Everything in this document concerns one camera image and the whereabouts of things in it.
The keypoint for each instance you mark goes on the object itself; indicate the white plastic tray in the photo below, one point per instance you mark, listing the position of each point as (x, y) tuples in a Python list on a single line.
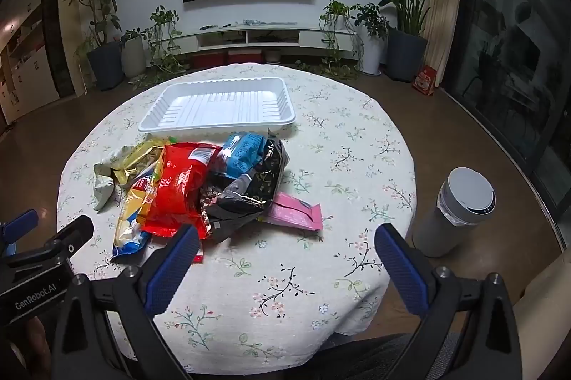
[(223, 105)]

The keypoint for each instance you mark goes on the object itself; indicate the dark brown patterned snack packet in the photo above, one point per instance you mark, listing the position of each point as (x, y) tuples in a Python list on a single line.
[(267, 166)]

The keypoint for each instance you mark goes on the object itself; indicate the small white pot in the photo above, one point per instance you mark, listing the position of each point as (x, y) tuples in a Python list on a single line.
[(273, 55)]

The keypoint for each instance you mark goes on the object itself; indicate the beige sofa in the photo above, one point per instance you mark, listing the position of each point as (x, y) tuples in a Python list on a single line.
[(542, 317)]

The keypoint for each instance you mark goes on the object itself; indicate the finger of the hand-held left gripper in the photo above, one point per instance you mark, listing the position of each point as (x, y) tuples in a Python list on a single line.
[(73, 233), (20, 225)]

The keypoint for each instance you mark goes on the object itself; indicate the large-leaf plant in dark pot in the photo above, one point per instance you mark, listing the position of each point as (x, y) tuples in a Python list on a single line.
[(406, 52)]

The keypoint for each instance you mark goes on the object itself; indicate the red storage box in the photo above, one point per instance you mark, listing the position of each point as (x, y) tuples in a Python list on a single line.
[(244, 55), (208, 60)]

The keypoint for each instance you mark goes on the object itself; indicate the orange snack packet green end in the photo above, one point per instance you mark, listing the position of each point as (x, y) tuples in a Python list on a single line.
[(145, 201)]

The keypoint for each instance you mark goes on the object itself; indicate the trailing vine plant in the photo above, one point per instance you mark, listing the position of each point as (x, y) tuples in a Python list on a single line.
[(165, 32), (334, 16)]

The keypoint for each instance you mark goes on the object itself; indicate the red paper bag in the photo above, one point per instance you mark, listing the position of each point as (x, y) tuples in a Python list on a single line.
[(425, 81)]

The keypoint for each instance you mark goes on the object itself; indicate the small plant in white pot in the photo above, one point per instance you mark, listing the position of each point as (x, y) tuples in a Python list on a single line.
[(133, 56)]

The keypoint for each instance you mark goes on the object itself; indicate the pink snack packet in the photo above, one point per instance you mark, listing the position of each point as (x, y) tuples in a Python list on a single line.
[(294, 216)]

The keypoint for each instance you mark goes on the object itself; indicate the white television cabinet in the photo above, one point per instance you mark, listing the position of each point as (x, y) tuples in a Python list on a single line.
[(250, 35)]

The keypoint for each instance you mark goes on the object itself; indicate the black snack packet white label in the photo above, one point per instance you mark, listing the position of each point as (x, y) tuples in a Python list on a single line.
[(236, 212)]

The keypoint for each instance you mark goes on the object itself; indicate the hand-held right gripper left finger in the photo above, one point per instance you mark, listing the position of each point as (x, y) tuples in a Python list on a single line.
[(174, 268)]

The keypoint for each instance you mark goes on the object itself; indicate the glass sliding door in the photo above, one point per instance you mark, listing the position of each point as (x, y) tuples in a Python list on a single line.
[(513, 63)]

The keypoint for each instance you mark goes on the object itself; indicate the red snack packet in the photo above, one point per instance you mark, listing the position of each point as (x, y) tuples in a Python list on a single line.
[(178, 192)]

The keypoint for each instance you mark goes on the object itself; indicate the bushy plant in white pot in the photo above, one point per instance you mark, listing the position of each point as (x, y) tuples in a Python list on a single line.
[(372, 50)]

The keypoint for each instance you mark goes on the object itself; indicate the white round trash can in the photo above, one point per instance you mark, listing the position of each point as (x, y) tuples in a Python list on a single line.
[(459, 210)]

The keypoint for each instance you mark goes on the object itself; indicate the white silver snack packet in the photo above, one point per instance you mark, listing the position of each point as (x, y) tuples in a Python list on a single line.
[(103, 188)]

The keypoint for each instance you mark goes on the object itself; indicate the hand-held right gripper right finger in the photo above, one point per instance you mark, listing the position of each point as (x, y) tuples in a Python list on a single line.
[(401, 273)]

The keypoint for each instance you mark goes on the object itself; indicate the blue yellow snack packet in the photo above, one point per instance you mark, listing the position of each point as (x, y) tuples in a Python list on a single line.
[(127, 233)]

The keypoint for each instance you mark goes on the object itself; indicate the light blue snack packet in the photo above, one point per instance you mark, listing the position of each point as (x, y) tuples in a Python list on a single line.
[(241, 154)]

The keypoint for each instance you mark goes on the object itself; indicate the tall plant in dark pot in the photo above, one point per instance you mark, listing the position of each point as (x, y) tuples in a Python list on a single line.
[(105, 65)]

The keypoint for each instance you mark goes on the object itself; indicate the gold snack packet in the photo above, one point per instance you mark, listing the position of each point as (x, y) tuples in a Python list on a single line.
[(136, 161)]

